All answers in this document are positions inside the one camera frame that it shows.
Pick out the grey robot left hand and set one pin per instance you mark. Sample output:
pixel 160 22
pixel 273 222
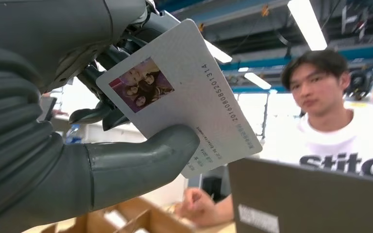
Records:
pixel 45 32

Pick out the white photo ID card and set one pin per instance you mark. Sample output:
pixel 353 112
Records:
pixel 180 96

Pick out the person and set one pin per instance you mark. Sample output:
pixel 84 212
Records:
pixel 334 138

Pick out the wooden compartment organizer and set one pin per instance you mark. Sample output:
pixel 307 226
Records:
pixel 160 222

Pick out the blue label water bottle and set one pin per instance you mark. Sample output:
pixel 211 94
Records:
pixel 74 136

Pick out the grey laptop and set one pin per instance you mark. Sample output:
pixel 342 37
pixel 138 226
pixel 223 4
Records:
pixel 318 205

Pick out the ceiling light panel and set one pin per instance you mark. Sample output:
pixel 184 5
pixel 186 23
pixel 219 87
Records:
pixel 218 53
pixel 257 80
pixel 307 22

